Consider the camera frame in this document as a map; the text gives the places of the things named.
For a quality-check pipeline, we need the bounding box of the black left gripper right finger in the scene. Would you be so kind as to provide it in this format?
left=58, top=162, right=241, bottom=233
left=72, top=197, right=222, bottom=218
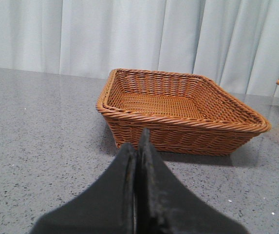
left=136, top=129, right=248, bottom=234

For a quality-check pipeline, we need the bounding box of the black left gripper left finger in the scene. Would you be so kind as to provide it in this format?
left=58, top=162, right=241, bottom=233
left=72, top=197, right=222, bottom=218
left=31, top=143, right=136, bottom=234

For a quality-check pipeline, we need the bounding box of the white curtain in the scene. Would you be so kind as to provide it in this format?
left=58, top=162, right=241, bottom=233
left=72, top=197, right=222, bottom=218
left=0, top=0, right=279, bottom=97

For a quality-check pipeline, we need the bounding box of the brown wicker basket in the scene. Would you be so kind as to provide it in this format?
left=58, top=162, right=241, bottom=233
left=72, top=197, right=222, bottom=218
left=96, top=69, right=271, bottom=156

